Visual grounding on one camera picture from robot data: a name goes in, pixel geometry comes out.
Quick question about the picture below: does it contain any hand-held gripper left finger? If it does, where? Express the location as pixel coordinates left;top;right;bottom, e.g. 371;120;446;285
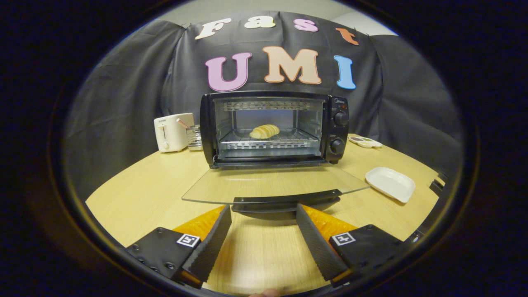
125;205;233;289

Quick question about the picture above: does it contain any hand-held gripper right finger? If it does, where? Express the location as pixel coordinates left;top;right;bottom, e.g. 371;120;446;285
296;203;413;289

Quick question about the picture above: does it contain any black toaster oven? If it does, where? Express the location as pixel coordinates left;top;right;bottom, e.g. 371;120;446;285
181;91;370;220

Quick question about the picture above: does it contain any bread roll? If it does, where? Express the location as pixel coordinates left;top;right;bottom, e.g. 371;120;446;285
249;124;281;139

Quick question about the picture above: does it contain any metal oven rack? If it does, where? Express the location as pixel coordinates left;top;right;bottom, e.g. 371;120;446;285
219;129;320;150

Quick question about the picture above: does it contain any white bread toaster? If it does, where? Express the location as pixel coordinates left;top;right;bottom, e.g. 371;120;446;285
154;113;195;153

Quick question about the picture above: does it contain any white square plate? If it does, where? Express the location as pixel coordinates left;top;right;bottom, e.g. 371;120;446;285
365;167;416;203

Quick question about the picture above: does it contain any clear utensil holder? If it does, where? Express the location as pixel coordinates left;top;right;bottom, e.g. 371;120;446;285
186;124;203;151

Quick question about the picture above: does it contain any white divided grain tray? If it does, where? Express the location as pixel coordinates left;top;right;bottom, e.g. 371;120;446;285
349;135;383;149

